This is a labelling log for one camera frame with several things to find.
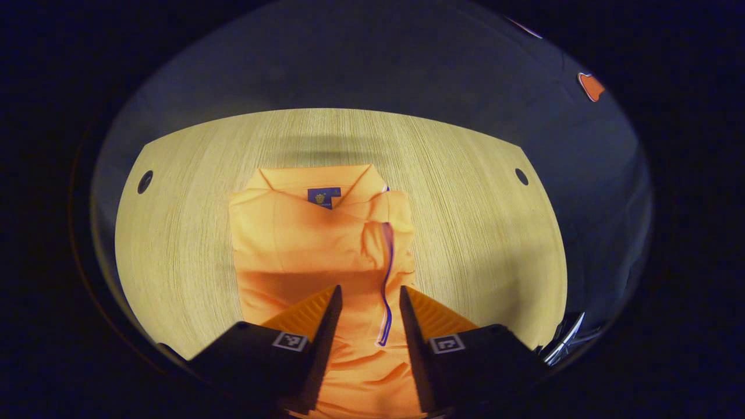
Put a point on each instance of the orange T-shirt with collar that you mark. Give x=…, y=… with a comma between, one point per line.
x=302, y=244

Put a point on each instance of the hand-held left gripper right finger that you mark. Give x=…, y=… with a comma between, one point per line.
x=414, y=343

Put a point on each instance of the shiny metal frame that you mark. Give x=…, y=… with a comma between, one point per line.
x=567, y=343

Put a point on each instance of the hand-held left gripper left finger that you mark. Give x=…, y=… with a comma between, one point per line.
x=326, y=343

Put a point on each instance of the black backdrop cloth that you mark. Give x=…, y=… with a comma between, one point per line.
x=372, y=64

